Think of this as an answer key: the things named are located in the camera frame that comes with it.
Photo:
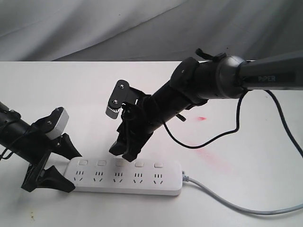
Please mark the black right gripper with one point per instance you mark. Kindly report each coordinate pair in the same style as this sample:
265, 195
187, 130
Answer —
139, 121

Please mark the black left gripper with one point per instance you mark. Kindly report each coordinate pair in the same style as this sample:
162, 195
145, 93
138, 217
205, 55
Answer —
35, 149

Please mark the white power strip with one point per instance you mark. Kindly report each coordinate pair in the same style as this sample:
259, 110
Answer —
116, 175

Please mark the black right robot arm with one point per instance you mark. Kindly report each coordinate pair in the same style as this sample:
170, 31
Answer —
192, 84

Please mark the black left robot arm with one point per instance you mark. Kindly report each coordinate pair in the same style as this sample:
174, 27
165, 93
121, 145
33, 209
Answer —
12, 128

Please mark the grey backdrop cloth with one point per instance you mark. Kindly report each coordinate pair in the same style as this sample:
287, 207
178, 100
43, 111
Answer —
147, 30

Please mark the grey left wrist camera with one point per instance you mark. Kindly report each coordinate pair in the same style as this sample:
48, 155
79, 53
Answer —
54, 124

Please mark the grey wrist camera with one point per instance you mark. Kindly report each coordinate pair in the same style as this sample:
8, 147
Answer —
54, 124
122, 94

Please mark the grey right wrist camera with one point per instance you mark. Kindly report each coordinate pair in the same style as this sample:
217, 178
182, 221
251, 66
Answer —
122, 94

